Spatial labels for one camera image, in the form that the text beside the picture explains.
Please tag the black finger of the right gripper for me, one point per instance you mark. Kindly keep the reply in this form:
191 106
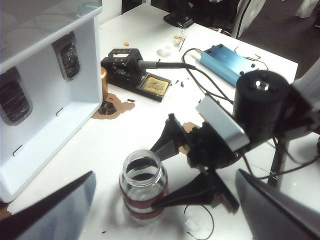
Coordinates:
172 140
205 190

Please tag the black monitor stand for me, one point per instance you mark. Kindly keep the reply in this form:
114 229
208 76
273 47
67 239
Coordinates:
178 17

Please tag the white AUX water dispenser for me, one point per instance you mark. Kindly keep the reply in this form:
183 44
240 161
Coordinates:
50 25

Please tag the grey dispenser push lever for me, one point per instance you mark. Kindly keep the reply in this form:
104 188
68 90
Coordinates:
15 100
68 60

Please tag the small orange connector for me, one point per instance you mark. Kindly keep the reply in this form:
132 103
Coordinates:
126 44

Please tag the glass bottle with red bands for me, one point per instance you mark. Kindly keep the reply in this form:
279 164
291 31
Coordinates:
140 212

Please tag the clear plastic parts bag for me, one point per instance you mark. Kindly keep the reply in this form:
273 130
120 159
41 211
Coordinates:
179 40

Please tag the black soldering iron stand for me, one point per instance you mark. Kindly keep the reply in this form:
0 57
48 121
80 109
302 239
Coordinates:
120 72

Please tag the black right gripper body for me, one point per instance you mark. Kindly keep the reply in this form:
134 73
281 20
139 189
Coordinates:
207 147

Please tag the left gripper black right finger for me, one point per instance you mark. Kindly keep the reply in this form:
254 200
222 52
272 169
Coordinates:
280 215

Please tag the small black standoff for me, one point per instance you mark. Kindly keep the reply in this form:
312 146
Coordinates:
131 100

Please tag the blue metal box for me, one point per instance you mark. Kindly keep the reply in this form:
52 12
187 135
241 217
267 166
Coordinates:
225 62

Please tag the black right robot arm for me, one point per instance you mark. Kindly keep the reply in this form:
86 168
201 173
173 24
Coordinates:
260 105

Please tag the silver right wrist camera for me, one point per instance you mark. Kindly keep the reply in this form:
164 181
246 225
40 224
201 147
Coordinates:
220 120

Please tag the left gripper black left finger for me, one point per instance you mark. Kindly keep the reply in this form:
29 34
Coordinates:
50 215

